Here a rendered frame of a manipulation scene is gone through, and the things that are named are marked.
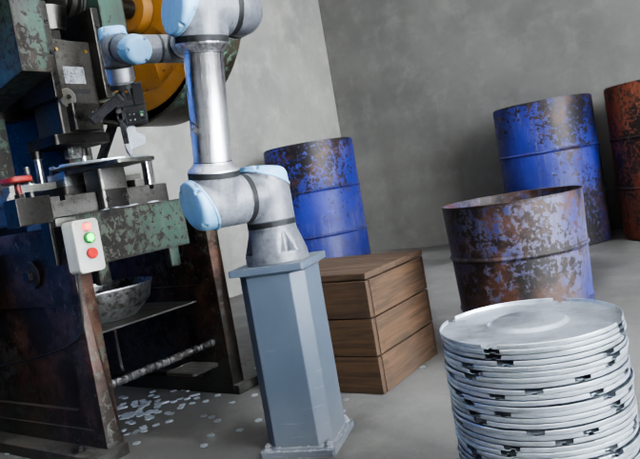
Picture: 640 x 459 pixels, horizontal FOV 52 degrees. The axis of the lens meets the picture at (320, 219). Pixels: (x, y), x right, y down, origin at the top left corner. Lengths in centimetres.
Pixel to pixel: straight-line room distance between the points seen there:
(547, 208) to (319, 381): 80
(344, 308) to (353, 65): 366
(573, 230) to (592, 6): 288
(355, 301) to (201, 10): 90
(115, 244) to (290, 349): 66
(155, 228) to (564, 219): 119
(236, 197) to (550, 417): 79
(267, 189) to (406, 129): 366
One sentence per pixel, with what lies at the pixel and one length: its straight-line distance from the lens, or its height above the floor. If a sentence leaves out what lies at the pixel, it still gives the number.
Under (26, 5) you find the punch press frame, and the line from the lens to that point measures 209.
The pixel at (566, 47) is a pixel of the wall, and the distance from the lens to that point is 470.
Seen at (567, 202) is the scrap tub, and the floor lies 45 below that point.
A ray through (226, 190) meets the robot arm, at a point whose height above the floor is 63.
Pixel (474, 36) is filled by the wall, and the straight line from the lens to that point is 491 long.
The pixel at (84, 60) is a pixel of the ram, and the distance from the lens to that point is 220.
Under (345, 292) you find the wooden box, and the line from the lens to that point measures 188.
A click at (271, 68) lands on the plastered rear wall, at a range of 488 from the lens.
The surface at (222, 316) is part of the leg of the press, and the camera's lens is 212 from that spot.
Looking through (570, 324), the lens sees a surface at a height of 33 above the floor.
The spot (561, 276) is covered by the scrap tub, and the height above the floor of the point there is 25.
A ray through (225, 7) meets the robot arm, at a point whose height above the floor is 102.
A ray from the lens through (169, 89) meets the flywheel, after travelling 232.
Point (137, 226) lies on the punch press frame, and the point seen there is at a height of 58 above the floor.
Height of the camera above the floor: 61
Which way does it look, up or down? 3 degrees down
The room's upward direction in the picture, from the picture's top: 10 degrees counter-clockwise
